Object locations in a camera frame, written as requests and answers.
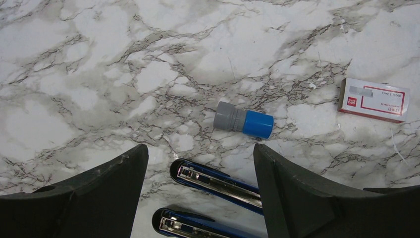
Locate red white staple box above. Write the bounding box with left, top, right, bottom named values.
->
left=337, top=77, right=410, bottom=123

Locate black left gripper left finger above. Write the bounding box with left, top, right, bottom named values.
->
left=0, top=144, right=149, bottom=238

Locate grey blue small cylinder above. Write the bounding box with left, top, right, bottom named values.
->
left=213, top=102, right=274, bottom=139

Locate blue black stapler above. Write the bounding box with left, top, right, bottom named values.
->
left=169, top=158, right=263, bottom=215

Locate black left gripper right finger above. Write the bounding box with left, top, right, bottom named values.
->
left=253, top=144, right=420, bottom=238

